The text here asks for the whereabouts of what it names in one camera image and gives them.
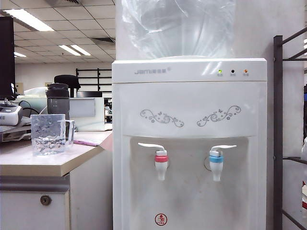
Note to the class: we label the white water dispenser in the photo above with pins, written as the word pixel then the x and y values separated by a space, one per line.
pixel 187 100

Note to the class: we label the bagged clear water jug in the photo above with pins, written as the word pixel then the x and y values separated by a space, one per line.
pixel 177 31

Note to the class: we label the grey desk tray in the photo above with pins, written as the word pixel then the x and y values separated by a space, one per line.
pixel 14 135

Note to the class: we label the white desk with drawer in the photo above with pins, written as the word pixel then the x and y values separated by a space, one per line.
pixel 31 215

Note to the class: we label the white partition box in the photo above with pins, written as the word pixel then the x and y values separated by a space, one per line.
pixel 96 119

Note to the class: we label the pink paper pad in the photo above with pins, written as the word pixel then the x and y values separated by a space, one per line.
pixel 86 142

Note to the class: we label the ceiling air vent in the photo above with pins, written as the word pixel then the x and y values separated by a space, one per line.
pixel 104 41

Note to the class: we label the black office chair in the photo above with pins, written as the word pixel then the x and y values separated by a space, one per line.
pixel 66 80

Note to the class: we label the grey bottle dark lid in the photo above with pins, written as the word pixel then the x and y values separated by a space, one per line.
pixel 58 103

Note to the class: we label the double ceiling light panel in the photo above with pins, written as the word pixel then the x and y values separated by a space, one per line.
pixel 74 49

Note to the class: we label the dark metal rack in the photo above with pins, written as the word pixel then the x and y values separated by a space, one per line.
pixel 278 95

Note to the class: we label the round metal drawer lock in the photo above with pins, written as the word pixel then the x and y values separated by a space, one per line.
pixel 45 200

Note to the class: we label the white desktop device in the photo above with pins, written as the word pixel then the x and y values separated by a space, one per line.
pixel 10 115

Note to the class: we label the small ceiling light panel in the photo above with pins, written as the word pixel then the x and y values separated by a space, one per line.
pixel 19 54

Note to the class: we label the white plastic bottle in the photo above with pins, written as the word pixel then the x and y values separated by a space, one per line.
pixel 304 151

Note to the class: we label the long ceiling light panel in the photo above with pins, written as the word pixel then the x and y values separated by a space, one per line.
pixel 28 20

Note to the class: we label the black computer monitor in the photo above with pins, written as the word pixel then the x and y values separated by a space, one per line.
pixel 6 60

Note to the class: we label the black wall rack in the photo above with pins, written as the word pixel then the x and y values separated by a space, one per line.
pixel 98 79

